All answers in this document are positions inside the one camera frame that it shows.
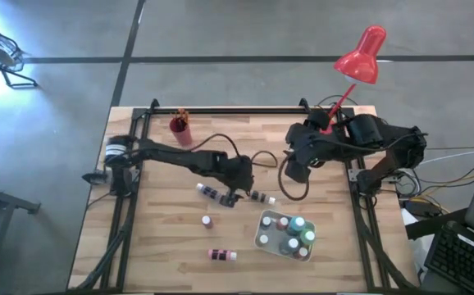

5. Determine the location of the laptop computer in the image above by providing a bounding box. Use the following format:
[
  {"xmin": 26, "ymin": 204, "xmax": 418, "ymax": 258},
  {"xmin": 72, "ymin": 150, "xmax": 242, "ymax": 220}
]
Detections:
[{"xmin": 423, "ymin": 130, "xmax": 474, "ymax": 295}]

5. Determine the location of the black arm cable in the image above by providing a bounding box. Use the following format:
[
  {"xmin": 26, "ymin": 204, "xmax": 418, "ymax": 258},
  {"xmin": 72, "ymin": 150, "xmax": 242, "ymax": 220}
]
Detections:
[
  {"xmin": 276, "ymin": 153, "xmax": 310, "ymax": 202},
  {"xmin": 189, "ymin": 133, "xmax": 279, "ymax": 169}
]

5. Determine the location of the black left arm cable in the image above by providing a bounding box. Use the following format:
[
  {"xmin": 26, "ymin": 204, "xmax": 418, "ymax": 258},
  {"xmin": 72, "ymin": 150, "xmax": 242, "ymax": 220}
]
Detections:
[{"xmin": 189, "ymin": 133, "xmax": 279, "ymax": 169}]

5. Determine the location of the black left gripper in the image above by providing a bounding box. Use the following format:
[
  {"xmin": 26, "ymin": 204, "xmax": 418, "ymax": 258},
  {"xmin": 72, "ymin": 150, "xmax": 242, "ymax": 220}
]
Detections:
[{"xmin": 216, "ymin": 154, "xmax": 257, "ymax": 208}]

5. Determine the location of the red desk lamp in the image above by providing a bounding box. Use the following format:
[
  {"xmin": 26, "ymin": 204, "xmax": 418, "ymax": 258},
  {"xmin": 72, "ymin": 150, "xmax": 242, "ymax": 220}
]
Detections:
[{"xmin": 318, "ymin": 25, "xmax": 388, "ymax": 135}]

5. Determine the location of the teal paint bottle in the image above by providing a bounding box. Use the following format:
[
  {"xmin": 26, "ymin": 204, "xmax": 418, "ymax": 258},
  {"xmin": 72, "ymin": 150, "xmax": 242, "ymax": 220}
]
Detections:
[{"xmin": 288, "ymin": 216, "xmax": 307, "ymax": 235}]

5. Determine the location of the black aluminium table frame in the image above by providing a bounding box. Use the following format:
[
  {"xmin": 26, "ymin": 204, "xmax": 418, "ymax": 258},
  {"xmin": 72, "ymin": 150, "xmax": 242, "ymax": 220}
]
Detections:
[{"xmin": 67, "ymin": 98, "xmax": 422, "ymax": 294}]

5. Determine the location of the violet paint bottle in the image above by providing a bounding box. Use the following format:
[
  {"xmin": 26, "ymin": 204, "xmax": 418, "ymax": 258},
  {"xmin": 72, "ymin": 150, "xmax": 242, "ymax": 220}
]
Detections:
[{"xmin": 194, "ymin": 182, "xmax": 224, "ymax": 202}]

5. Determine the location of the white floor cable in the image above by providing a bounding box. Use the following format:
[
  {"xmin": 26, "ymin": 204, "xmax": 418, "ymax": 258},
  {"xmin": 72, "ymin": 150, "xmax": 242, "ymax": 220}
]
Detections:
[{"xmin": 419, "ymin": 147, "xmax": 474, "ymax": 166}]

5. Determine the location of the yellow floor cable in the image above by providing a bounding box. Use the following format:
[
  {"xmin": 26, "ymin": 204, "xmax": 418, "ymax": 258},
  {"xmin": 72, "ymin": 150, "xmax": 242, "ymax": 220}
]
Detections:
[{"xmin": 408, "ymin": 174, "xmax": 474, "ymax": 202}]

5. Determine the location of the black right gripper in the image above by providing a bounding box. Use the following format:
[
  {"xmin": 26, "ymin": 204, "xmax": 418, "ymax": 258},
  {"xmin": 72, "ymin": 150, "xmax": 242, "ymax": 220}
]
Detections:
[{"xmin": 284, "ymin": 109, "xmax": 348, "ymax": 184}]

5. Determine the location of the green paint bottle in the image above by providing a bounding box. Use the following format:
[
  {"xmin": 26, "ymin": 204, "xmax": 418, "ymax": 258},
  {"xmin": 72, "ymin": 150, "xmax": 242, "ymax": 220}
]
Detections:
[{"xmin": 299, "ymin": 228, "xmax": 317, "ymax": 247}]

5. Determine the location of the pink-red plastic cup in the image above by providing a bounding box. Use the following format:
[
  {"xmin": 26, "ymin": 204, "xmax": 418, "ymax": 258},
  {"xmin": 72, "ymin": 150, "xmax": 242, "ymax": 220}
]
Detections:
[{"xmin": 169, "ymin": 116, "xmax": 194, "ymax": 148}]

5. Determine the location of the white plastic bin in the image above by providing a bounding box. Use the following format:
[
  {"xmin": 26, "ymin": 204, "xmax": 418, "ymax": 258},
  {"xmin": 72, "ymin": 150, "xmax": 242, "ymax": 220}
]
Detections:
[{"xmin": 253, "ymin": 209, "xmax": 317, "ymax": 263}]

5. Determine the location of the pink paint bottle black label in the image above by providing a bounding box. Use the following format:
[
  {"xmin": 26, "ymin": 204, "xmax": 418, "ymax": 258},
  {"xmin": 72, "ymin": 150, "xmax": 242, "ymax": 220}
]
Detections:
[{"xmin": 207, "ymin": 248, "xmax": 239, "ymax": 262}]

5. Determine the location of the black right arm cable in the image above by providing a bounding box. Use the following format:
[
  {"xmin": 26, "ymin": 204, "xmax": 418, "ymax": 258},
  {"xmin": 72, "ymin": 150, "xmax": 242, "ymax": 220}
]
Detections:
[{"xmin": 276, "ymin": 153, "xmax": 310, "ymax": 202}]

